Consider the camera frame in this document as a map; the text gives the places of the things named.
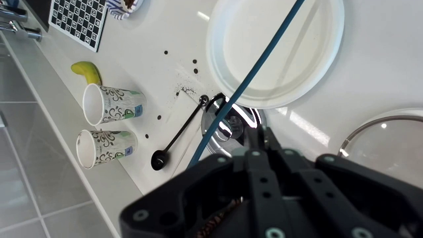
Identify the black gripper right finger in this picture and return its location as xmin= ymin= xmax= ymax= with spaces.
xmin=257 ymin=126 xmax=423 ymax=238

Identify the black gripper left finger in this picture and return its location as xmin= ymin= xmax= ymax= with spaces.
xmin=118 ymin=127 xmax=282 ymax=238

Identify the black coffee scoop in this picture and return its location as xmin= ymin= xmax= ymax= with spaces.
xmin=149 ymin=94 xmax=210 ymax=172

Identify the large white plate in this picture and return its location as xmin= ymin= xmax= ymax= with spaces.
xmin=206 ymin=0 xmax=346 ymax=111

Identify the patterned paper cup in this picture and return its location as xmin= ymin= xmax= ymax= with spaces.
xmin=81 ymin=82 xmax=146 ymax=129
xmin=75 ymin=129 xmax=138 ymax=171

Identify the yellow green banana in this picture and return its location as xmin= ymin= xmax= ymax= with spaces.
xmin=70 ymin=60 xmax=104 ymax=88

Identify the blue white patterned dish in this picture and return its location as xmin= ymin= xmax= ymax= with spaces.
xmin=104 ymin=0 xmax=144 ymax=22

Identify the black white checkerboard card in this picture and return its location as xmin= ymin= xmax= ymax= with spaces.
xmin=46 ymin=0 xmax=109 ymax=53

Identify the chrome faucet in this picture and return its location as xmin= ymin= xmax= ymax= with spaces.
xmin=0 ymin=0 xmax=44 ymax=44

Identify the teal cable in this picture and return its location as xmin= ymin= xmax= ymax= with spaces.
xmin=187 ymin=0 xmax=306 ymax=170

